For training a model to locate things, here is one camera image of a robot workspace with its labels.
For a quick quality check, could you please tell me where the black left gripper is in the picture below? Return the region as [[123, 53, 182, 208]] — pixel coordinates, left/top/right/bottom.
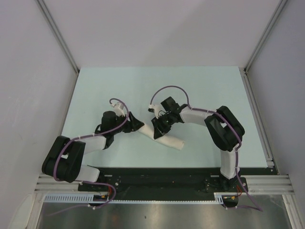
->
[[111, 111, 143, 135]]

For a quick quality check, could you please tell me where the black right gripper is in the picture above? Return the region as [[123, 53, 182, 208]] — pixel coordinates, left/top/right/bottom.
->
[[151, 113, 174, 140]]

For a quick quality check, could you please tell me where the white cloth napkin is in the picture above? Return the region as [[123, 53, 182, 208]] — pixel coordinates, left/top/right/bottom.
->
[[138, 124, 185, 150]]

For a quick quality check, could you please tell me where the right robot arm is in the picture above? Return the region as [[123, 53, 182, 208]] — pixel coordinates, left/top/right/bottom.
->
[[148, 97, 245, 191]]

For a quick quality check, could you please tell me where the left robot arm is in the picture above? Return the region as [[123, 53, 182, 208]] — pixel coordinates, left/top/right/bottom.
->
[[41, 111, 144, 191]]

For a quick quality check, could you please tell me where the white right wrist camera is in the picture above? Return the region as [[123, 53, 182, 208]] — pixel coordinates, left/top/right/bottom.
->
[[148, 104, 162, 118]]

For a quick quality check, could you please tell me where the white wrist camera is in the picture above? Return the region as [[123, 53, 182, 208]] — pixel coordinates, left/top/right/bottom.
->
[[110, 102, 126, 117], [148, 104, 162, 118]]

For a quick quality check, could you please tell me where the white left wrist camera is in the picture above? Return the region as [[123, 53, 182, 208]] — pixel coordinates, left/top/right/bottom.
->
[[110, 102, 126, 117]]

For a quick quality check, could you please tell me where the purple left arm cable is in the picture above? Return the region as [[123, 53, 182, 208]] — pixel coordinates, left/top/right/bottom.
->
[[46, 97, 131, 217]]

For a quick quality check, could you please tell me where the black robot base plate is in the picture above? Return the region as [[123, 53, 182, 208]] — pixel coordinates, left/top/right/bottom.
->
[[78, 166, 278, 203]]

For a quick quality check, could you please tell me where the grey slotted cable duct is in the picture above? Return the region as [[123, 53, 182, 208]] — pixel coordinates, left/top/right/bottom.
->
[[44, 192, 224, 204]]

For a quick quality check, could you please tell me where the aluminium right side rail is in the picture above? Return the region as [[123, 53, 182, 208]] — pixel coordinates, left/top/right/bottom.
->
[[240, 68, 276, 167]]

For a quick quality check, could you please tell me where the left aluminium frame post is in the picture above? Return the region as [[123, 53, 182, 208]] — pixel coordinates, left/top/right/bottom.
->
[[35, 0, 80, 75]]

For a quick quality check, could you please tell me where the aluminium frame post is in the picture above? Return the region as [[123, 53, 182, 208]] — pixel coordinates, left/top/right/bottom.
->
[[35, 0, 80, 75], [244, 0, 290, 73]]

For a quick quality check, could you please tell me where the right aluminium frame post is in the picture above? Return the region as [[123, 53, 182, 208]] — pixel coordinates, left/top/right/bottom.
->
[[244, 0, 290, 73]]

